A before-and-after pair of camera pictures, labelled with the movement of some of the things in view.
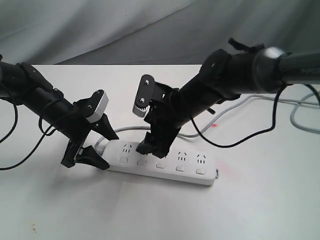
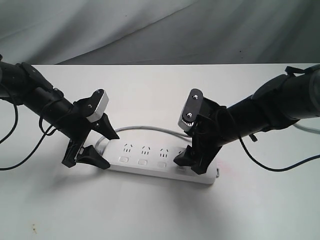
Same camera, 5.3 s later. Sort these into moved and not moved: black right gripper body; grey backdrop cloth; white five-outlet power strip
Moved: black right gripper body
Not moved: grey backdrop cloth; white five-outlet power strip
